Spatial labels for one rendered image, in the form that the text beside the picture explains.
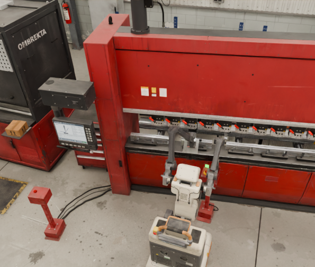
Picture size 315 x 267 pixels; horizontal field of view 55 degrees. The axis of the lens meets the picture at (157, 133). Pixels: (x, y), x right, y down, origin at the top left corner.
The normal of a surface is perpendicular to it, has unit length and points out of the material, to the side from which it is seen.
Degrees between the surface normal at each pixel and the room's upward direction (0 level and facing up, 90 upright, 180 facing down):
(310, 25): 90
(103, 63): 90
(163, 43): 90
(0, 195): 0
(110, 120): 90
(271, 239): 0
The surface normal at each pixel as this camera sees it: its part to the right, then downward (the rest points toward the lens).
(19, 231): -0.04, -0.77
